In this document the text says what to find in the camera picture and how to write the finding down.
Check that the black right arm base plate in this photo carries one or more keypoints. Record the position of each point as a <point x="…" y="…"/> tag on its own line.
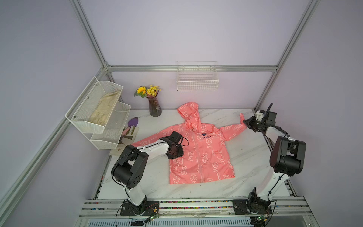
<point x="246" y="207"/>

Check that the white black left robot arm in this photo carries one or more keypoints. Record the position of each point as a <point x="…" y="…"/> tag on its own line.
<point x="130" y="166"/>

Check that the yellow flower bouquet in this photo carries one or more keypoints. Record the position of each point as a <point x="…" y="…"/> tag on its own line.
<point x="149" y="92"/>

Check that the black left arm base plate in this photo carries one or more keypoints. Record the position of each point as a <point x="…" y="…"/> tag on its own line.
<point x="139" y="208"/>

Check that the aluminium front rail frame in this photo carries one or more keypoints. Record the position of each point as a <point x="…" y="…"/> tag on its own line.
<point x="220" y="212"/>

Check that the beige cloth in shelf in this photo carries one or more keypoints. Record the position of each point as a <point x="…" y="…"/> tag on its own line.
<point x="104" y="108"/>

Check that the dark glass vase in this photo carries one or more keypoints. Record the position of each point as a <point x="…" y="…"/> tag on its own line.
<point x="154" y="107"/>

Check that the pink printed hooded jacket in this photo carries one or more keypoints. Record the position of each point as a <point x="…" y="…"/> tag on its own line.
<point x="205" y="157"/>

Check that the pink handled garden tool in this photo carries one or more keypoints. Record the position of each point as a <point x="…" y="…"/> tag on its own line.
<point x="125" y="131"/>

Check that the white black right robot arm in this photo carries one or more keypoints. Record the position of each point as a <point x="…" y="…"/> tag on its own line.
<point x="286" y="159"/>

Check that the white two-tier wire shelf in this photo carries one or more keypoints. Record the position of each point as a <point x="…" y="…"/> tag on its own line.
<point x="102" y="137"/>

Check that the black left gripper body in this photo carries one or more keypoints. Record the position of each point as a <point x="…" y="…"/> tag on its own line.
<point x="177" y="152"/>

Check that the white wire wall basket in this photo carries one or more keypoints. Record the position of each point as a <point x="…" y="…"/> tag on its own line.
<point x="197" y="76"/>

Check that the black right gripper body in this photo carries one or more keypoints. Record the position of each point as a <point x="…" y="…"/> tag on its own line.
<point x="254" y="125"/>

